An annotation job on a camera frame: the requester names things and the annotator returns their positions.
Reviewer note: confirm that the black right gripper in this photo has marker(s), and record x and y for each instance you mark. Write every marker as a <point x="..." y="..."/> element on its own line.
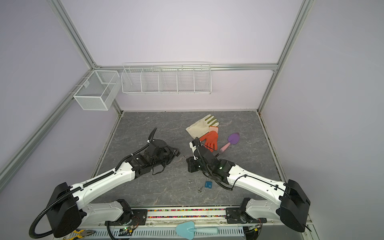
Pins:
<point x="192" y="160"/>

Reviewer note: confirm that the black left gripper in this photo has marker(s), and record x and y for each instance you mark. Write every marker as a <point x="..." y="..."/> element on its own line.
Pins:
<point x="172" y="154"/>

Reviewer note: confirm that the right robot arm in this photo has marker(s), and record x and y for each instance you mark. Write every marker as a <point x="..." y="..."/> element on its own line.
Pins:
<point x="287" y="200"/>

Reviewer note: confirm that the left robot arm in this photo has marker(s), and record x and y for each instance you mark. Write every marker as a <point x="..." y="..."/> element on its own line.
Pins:
<point x="70" y="206"/>

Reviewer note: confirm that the red rubber glove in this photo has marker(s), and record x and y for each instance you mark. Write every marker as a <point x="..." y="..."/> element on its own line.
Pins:
<point x="210" y="139"/>

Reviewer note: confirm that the large blue padlock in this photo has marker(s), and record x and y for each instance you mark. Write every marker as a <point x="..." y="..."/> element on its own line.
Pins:
<point x="208" y="185"/>

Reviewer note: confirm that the cream work glove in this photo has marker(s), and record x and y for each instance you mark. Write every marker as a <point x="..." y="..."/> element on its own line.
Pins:
<point x="202" y="126"/>

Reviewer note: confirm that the teal trowel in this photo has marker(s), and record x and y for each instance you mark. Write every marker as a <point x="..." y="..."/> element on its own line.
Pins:
<point x="188" y="230"/>

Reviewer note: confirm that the white mesh box basket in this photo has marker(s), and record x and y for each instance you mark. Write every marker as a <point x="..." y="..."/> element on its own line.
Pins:
<point x="99" y="90"/>

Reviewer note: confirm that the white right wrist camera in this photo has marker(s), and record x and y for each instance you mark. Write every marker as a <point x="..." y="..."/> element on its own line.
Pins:
<point x="192" y="146"/>

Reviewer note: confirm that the purple trowel pink handle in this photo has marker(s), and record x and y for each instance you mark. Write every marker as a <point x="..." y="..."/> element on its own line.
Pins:
<point x="233" y="139"/>

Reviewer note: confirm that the white wire shelf basket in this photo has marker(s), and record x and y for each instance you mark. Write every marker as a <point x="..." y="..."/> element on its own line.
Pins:
<point x="167" y="78"/>

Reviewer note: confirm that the yellow handled pliers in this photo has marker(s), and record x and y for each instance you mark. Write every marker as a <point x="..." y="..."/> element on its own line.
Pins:
<point x="79" y="234"/>

